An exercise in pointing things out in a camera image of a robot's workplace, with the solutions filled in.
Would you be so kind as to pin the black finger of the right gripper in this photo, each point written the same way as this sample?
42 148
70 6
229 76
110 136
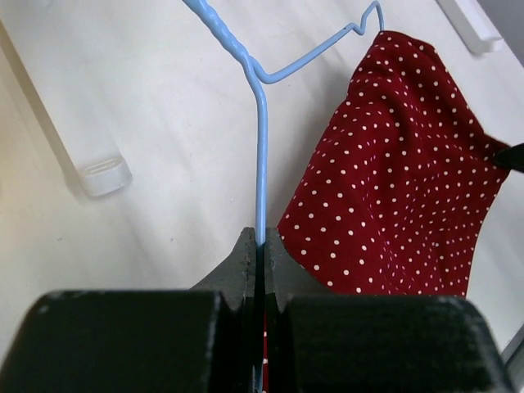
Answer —
511 158

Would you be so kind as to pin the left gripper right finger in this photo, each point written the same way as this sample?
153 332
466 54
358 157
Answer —
283 276

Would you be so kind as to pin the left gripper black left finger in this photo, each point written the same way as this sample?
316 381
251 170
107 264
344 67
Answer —
234 277

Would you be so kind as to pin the red polka dot cloth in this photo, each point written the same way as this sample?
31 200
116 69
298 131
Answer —
387 218

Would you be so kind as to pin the blue wire hanger back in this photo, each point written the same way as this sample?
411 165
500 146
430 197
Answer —
257 78

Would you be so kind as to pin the silver clothes rack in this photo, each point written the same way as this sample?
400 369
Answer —
98 176

